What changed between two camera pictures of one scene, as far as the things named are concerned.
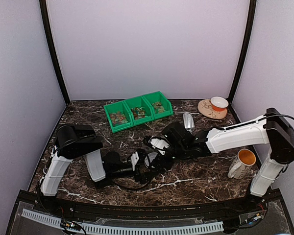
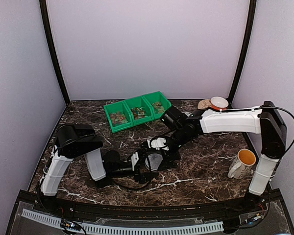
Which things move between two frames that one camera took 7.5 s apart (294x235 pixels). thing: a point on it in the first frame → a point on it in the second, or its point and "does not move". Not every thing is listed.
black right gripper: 161,149 → 166,155
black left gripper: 144,177 does not move
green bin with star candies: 119,116 does not move
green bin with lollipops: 139,109 does not move
